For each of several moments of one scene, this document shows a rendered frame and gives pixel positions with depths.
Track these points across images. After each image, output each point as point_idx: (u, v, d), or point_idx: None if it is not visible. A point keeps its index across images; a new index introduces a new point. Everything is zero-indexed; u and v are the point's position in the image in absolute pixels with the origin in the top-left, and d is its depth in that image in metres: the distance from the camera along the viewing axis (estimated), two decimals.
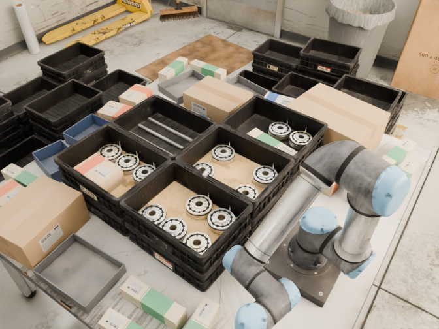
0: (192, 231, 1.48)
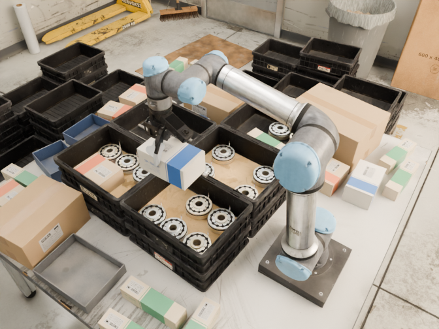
0: (192, 231, 1.48)
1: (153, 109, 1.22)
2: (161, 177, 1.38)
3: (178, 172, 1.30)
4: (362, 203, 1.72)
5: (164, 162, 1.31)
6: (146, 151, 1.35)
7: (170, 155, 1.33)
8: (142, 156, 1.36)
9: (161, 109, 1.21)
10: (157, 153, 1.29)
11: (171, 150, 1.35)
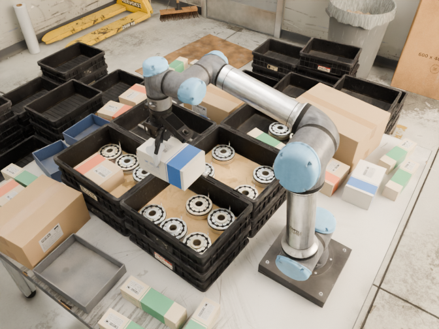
0: (192, 231, 1.48)
1: (153, 109, 1.21)
2: (161, 177, 1.37)
3: (178, 172, 1.29)
4: (362, 203, 1.72)
5: (164, 162, 1.31)
6: (146, 151, 1.35)
7: (170, 155, 1.33)
8: (142, 156, 1.36)
9: (161, 109, 1.21)
10: (157, 153, 1.29)
11: (171, 150, 1.35)
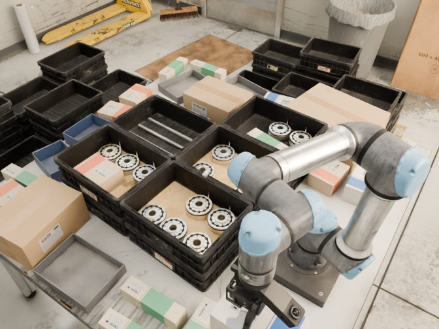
0: (192, 231, 1.48)
1: (249, 283, 0.78)
2: None
3: None
4: None
5: None
6: (224, 318, 0.92)
7: (261, 328, 0.90)
8: (218, 324, 0.93)
9: (262, 284, 0.78)
10: None
11: (261, 318, 0.92)
